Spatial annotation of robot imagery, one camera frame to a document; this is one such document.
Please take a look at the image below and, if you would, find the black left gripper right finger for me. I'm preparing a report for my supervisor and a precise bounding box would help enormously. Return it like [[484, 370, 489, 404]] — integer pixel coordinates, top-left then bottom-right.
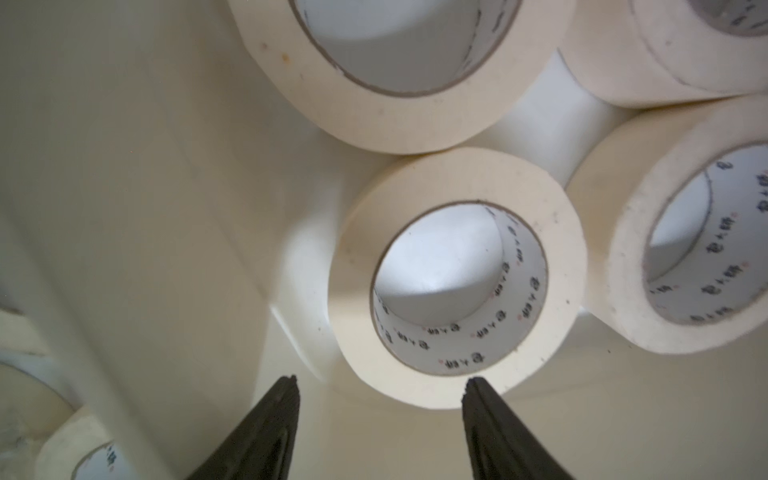
[[462, 377, 573, 480]]

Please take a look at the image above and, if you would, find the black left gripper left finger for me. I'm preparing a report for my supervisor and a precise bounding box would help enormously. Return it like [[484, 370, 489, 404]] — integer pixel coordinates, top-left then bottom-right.
[[188, 376, 300, 480]]

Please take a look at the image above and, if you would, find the cream tape roll two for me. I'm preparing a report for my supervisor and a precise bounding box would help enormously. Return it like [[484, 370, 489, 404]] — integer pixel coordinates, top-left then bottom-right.
[[567, 95, 767, 354]]

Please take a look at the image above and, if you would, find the cream tape roll five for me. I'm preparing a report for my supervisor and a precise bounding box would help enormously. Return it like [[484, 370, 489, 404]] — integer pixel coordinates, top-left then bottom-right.
[[230, 1, 575, 154]]

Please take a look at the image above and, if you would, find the cream tape roll nine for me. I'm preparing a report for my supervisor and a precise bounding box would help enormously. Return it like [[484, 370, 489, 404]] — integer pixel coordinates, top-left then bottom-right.
[[560, 1, 767, 109]]

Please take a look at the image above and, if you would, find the cream tape roll four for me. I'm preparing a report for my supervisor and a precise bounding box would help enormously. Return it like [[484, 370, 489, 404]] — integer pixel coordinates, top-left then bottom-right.
[[33, 407, 140, 480]]

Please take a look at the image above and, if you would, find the cream tape roll ten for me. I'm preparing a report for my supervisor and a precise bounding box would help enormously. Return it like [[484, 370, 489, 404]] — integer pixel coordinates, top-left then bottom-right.
[[328, 147, 587, 410]]

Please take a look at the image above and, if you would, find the cream tape roll eight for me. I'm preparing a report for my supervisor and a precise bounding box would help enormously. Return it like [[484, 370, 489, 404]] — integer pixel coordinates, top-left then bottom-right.
[[1, 308, 82, 479]]

